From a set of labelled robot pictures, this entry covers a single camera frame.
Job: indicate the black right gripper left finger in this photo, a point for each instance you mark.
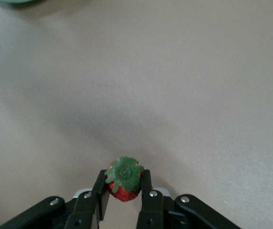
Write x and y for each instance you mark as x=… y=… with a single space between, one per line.
x=83 y=210

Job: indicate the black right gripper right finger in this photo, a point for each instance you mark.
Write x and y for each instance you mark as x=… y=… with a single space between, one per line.
x=151 y=212

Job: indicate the red strawberry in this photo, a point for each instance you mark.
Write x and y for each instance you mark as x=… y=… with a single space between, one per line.
x=124 y=179

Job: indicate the pale green round plate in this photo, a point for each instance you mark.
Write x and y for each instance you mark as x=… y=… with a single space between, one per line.
x=19 y=1

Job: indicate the brown table mat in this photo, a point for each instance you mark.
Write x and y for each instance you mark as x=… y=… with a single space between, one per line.
x=150 y=71

